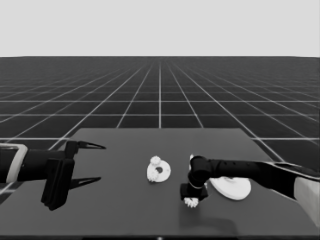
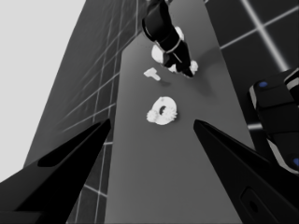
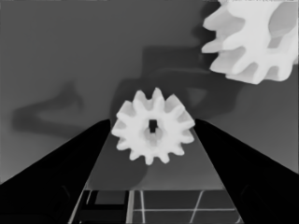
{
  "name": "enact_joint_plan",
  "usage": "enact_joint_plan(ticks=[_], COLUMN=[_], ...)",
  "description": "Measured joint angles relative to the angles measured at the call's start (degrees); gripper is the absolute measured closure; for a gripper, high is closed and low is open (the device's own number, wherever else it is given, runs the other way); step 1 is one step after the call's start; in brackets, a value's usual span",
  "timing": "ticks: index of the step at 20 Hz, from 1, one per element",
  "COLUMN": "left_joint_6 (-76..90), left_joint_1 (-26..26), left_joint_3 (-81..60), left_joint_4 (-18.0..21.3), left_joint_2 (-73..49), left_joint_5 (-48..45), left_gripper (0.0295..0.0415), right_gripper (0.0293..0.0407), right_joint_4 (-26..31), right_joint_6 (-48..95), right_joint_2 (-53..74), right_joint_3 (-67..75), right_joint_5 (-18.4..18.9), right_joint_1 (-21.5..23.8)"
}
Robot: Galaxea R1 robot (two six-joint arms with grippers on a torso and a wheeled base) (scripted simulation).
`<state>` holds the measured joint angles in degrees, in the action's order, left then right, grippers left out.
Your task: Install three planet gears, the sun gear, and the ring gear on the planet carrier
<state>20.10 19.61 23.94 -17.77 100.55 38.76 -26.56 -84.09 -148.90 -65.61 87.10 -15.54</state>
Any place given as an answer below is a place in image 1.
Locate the white toothed gear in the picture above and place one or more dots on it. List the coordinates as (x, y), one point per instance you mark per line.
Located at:
(190, 203)
(150, 174)
(153, 161)

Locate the large thick white disc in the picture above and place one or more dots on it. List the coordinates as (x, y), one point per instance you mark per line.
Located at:
(233, 191)

